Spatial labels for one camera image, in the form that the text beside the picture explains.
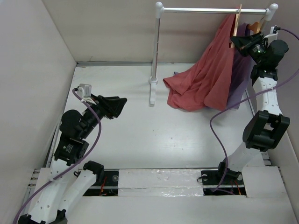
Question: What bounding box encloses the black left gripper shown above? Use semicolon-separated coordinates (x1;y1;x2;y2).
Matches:
80;92;127;138

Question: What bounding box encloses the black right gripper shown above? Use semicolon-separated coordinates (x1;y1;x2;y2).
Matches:
231;31;267;65

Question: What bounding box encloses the light wooden hanger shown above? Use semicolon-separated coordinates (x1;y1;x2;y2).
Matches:
230;3;242;37

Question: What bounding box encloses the red t shirt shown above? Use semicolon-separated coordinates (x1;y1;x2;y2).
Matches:
163;14;239;112

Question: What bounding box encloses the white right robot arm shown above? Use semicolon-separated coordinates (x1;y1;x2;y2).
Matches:
216;32;290;183

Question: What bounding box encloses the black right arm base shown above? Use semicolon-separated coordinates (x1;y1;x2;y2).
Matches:
197;161;246;196

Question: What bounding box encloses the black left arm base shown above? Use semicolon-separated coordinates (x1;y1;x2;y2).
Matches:
83;169;119;196

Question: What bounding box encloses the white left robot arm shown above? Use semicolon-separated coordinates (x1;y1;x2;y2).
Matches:
14;95;127;224

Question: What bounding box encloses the orange wooden hanger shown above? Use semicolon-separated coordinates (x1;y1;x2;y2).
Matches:
247;22;262;34

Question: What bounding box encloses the purple t shirt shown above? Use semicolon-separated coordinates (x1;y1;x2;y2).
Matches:
173;22;254;111

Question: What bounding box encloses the white metal clothes rack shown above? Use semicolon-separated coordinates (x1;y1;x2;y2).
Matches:
149;1;278;106

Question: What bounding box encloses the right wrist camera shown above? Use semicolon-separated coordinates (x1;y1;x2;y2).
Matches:
265;25;281;41

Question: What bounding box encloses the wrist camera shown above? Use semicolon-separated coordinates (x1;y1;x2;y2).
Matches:
265;25;281;41
77;84;93;102

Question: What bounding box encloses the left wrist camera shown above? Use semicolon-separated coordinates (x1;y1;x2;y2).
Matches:
77;84;93;102

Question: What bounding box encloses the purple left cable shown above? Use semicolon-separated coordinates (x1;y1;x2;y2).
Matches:
11;88;102;224

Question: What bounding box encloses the purple cable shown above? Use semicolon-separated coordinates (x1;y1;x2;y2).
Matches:
209;27;299;193
11;88;102;224

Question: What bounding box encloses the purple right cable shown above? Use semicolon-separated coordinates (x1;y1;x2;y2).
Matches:
209;27;299;193

